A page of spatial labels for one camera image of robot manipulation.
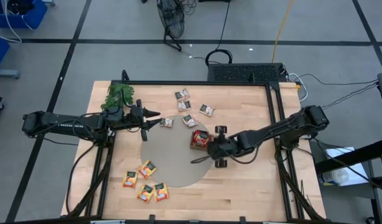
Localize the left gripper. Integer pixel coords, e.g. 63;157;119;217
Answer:
124;99;164;142

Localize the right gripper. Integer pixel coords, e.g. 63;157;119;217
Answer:
190;125;242;169

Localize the wooden three-compartment tray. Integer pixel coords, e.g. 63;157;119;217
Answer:
190;129;214;152

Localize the red strawberry tea packet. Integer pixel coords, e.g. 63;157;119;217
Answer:
192;129;212;147

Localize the brown cinnamon apple tea packet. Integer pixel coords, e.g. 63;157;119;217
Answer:
182;114;198;128
159;117;175;128
199;104;216;118
174;88;191;101
177;100;192;112

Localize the orange tea packet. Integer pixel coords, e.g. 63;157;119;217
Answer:
122;170;139;189
153;182;170;202
137;160;157;180
136;184;155;203

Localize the round grey mat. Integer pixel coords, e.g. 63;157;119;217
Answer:
140;114;214;188

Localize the green plant in white pot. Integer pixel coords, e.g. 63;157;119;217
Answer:
100;82;135;111

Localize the black computer case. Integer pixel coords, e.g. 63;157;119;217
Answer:
207;62;288;83

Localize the black floor fan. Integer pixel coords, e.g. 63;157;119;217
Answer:
156;0;185;52

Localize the black metal rack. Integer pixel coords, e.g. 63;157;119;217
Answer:
314;72;382;224

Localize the grey metal bar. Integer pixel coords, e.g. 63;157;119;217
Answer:
0;68;21;80

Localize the white paper sheet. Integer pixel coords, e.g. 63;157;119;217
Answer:
324;146;369;187

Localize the large blue bin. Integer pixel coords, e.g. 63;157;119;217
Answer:
0;0;49;29

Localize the black table frame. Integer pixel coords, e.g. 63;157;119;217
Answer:
62;70;327;224

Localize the white looped cable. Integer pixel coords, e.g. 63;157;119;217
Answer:
287;73;309;102

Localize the black power cable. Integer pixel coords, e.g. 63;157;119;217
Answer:
205;0;234;67

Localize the yellow cable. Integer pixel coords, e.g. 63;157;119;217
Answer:
271;0;294;63

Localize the thin black cable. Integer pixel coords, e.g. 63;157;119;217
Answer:
287;73;379;86

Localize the thin grey cable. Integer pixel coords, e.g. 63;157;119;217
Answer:
321;83;379;110

